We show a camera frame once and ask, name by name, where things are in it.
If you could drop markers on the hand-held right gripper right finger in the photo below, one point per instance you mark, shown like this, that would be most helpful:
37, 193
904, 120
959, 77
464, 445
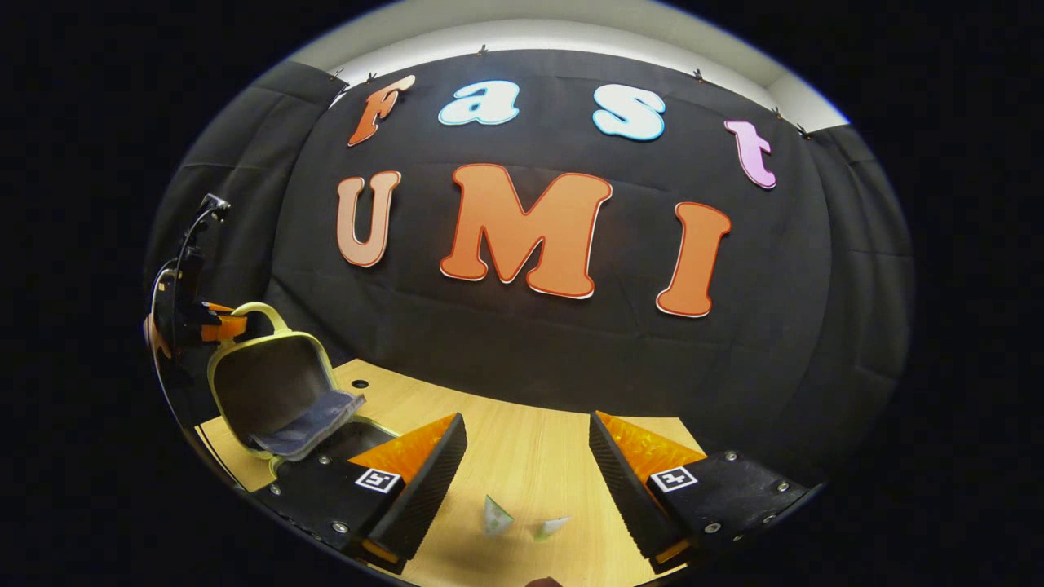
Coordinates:
624, 489

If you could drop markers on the black backdrop cloth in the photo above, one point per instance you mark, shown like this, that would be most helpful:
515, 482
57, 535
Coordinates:
506, 342

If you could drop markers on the large green white tube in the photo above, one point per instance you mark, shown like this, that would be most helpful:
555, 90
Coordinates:
496, 515

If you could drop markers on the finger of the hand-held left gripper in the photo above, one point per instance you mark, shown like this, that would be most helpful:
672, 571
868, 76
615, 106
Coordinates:
224, 328
218, 309

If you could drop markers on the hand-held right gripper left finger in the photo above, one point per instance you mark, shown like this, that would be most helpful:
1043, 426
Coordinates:
432, 489

